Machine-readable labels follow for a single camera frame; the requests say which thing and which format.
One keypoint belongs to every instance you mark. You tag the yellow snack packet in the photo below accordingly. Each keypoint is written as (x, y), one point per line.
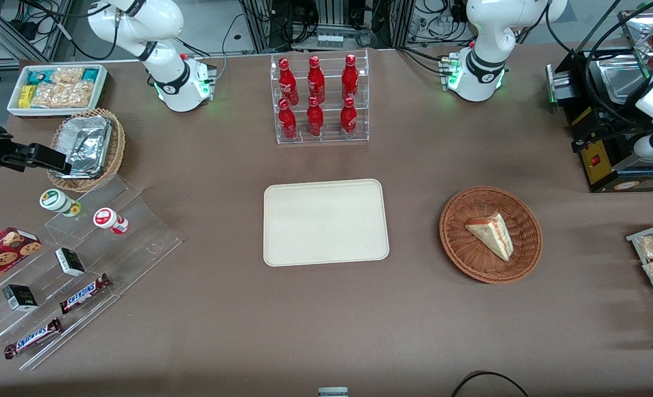
(25, 96)

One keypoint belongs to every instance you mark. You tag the teal snack packet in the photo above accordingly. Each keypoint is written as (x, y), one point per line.
(90, 74)
(39, 77)

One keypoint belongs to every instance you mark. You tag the white power strip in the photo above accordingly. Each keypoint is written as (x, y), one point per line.
(329, 39)

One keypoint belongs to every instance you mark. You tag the red cola bottle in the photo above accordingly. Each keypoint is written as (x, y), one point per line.
(316, 80)
(287, 82)
(315, 120)
(349, 120)
(350, 77)
(287, 122)

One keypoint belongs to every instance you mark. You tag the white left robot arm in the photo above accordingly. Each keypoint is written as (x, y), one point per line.
(483, 44)

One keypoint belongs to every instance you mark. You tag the clear acrylic step stand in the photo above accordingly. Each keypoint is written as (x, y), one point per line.
(133, 231)

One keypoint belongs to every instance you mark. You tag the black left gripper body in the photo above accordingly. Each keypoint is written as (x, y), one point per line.
(619, 132)

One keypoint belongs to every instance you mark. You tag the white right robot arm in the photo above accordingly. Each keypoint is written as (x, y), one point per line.
(161, 33)

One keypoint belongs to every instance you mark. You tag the clear acrylic bottle rack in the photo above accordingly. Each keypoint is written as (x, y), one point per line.
(329, 140)

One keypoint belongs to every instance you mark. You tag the tray of snack bags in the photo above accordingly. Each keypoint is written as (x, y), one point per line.
(635, 238)

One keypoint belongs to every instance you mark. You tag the green lid yogurt cup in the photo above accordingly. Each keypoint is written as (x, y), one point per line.
(55, 200)

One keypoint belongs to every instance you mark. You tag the triangle sandwich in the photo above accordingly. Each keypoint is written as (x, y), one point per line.
(491, 234)

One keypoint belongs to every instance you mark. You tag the white rectangular snack bin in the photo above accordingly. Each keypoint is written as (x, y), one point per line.
(15, 107)

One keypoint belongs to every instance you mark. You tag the red lid yogurt cup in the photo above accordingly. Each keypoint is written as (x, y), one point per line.
(107, 219)

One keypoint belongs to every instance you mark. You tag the beige plastic tray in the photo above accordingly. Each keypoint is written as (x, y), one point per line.
(326, 223)

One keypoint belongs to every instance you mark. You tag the snickers chocolate bar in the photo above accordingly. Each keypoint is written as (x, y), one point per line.
(84, 294)
(33, 337)

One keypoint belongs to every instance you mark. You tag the aluminium foil container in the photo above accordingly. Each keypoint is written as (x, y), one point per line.
(86, 143)

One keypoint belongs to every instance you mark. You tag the round brown wicker basket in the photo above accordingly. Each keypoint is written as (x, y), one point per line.
(469, 259)

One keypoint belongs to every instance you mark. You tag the black sealing machine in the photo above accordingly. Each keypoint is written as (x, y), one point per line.
(599, 165)

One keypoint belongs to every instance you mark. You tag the red cookie box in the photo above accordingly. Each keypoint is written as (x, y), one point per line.
(1, 256)

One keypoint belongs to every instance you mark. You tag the small black box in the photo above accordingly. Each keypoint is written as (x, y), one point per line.
(70, 262)
(20, 298)

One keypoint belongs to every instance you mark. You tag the small grey device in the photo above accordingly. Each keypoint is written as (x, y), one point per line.
(333, 392)

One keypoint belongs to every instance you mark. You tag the light wicker basket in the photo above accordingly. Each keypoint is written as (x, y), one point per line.
(115, 149)

